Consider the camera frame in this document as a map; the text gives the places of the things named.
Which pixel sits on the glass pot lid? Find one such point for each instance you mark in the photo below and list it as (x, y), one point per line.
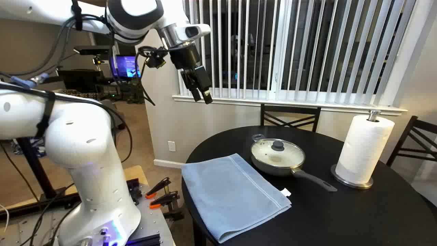
(276, 153)

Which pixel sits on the black camera stand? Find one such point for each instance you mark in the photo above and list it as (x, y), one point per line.
(48, 191)

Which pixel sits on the lit monitor screen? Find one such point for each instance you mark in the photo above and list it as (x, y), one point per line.
(125, 67)

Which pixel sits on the white paper towel roll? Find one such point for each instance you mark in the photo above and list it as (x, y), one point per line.
(364, 147)

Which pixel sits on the blue folded towel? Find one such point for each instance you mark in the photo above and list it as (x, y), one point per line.
(231, 197)

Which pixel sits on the black orange clamp lower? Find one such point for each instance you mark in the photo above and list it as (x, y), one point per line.
(170, 199)

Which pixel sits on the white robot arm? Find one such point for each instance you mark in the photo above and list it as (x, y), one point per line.
(77, 131)

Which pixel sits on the black orange clamp upper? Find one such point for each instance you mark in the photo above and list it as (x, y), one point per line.
(163, 183)

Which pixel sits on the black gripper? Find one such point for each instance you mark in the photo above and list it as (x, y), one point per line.
(194, 74)

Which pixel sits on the black chair right side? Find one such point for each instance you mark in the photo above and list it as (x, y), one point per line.
(415, 140)

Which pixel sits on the metal paper towel holder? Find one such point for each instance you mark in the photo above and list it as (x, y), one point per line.
(353, 179)

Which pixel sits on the grey frying pan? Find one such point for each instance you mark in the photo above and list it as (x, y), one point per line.
(297, 172)

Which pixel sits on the white vertical blinds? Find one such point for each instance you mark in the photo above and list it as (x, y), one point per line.
(338, 52)

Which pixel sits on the black chair at window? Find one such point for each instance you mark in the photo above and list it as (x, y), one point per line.
(305, 117)

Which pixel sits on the black round table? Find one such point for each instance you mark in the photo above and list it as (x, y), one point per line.
(388, 213)

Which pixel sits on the black orange clamp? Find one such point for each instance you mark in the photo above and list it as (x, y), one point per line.
(163, 183)
(170, 199)

